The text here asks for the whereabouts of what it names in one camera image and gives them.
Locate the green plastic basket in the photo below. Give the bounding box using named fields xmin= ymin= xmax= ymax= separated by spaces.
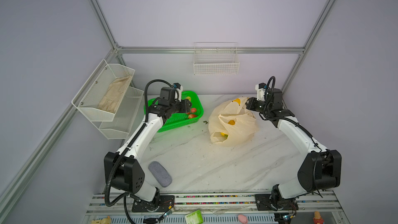
xmin=158 ymin=91 xmax=204 ymax=133

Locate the cream banana print plastic bag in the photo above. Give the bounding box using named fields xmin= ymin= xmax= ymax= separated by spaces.
xmin=208 ymin=97 xmax=259 ymax=147

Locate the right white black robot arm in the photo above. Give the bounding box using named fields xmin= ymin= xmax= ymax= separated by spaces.
xmin=246 ymin=83 xmax=342 ymax=210

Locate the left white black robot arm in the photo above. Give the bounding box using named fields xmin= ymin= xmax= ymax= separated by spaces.
xmin=104 ymin=83 xmax=192 ymax=207

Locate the beige cloth in shelf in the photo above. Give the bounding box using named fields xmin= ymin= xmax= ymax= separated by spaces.
xmin=97 ymin=75 xmax=132 ymax=114

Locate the grey oval sponge pad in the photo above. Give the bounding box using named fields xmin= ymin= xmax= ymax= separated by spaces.
xmin=148 ymin=161 xmax=173 ymax=188

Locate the green small box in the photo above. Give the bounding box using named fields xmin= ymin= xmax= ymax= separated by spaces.
xmin=184 ymin=209 xmax=204 ymax=224

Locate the pink small toy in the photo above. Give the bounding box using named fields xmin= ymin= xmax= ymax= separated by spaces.
xmin=237 ymin=214 xmax=248 ymax=224

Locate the red yellow figurine toy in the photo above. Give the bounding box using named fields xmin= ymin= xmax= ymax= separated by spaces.
xmin=313 ymin=211 xmax=324 ymax=224

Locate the beige toy at front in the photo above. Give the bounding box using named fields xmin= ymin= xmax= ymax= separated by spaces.
xmin=91 ymin=216 xmax=112 ymax=224

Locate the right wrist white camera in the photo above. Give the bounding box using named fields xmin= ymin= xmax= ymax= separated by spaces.
xmin=255 ymin=83 xmax=267 ymax=101

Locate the wrist white camera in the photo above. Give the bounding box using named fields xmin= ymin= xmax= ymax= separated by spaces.
xmin=255 ymin=83 xmax=267 ymax=101
xmin=173 ymin=83 xmax=183 ymax=101

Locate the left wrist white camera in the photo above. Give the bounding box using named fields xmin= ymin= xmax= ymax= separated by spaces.
xmin=173 ymin=83 xmax=183 ymax=101

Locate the lower white mesh wall shelf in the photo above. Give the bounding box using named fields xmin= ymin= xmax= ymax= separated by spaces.
xmin=92 ymin=87 xmax=144 ymax=140

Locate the white mesh wall shelf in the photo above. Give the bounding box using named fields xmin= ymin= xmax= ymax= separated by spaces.
xmin=72 ymin=60 xmax=135 ymax=122
xmin=92 ymin=87 xmax=144 ymax=140

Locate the white wire wall basket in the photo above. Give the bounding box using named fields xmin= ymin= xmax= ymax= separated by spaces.
xmin=193 ymin=42 xmax=240 ymax=76

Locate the upper white mesh wall shelf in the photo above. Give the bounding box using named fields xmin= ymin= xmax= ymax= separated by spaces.
xmin=72 ymin=60 xmax=135 ymax=122

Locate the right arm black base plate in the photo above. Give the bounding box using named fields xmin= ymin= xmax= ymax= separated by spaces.
xmin=255 ymin=194 xmax=298 ymax=211

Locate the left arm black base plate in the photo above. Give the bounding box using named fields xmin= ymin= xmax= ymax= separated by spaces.
xmin=131 ymin=195 xmax=175 ymax=213

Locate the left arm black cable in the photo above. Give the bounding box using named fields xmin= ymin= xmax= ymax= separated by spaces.
xmin=104 ymin=79 xmax=175 ymax=224

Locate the aluminium front rail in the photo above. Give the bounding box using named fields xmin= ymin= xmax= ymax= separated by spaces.
xmin=83 ymin=191 xmax=350 ymax=224

